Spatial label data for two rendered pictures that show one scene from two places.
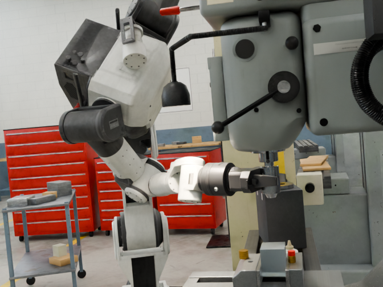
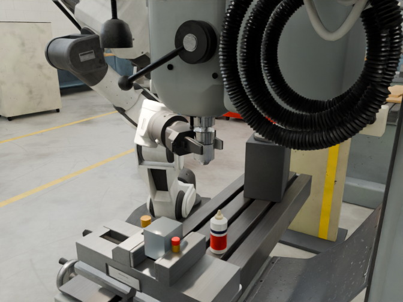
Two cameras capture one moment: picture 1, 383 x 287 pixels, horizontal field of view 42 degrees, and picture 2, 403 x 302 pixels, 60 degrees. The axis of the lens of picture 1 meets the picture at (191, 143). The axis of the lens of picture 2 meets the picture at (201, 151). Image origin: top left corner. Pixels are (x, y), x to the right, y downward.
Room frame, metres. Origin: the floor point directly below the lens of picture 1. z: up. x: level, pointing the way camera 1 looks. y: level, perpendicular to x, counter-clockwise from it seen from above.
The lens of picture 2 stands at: (0.53, -0.44, 1.47)
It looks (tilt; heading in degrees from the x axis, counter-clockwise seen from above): 19 degrees down; 20
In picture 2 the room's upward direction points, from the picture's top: straight up
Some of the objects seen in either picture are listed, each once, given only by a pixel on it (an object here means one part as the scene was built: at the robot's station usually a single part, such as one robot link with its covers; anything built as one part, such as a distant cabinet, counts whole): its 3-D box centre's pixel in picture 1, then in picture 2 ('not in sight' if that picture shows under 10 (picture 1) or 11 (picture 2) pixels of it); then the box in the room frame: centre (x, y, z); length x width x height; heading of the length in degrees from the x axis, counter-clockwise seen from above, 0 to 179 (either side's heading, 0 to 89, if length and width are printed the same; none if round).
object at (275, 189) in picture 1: (270, 181); (204, 146); (1.23, -0.19, 1.23); 0.05 x 0.05 x 0.06
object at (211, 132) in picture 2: (269, 167); (204, 131); (1.23, -0.19, 1.26); 0.05 x 0.05 x 0.01
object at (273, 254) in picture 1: (273, 258); (164, 238); (1.07, -0.16, 1.08); 0.06 x 0.05 x 0.06; 167
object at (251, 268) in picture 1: (249, 270); (143, 240); (1.09, -0.10, 1.06); 0.12 x 0.06 x 0.04; 167
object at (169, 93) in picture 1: (175, 93); (116, 33); (1.25, 0.03, 1.47); 0.07 x 0.07 x 0.06
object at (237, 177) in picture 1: (237, 180); (180, 135); (1.28, -0.11, 1.23); 0.13 x 0.12 x 0.10; 148
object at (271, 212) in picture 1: (278, 211); (268, 159); (1.64, -0.27, 1.07); 0.22 x 0.12 x 0.20; 0
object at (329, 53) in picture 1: (344, 77); (301, 32); (1.19, -0.38, 1.47); 0.24 x 0.19 x 0.26; 169
